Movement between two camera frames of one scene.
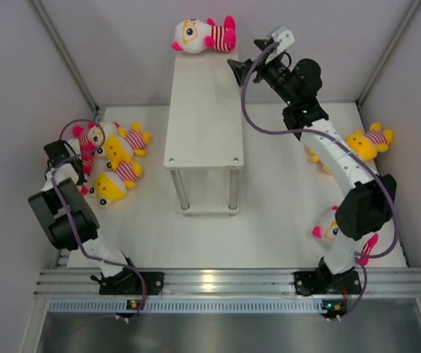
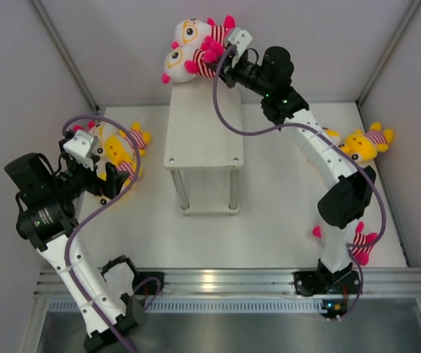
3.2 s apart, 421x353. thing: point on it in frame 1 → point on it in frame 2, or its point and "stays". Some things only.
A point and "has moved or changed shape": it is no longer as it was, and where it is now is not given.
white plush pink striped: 194,36 stays
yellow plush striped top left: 136,138 stays
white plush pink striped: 87,154 has moved or changed shape
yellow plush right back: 366,145 stays
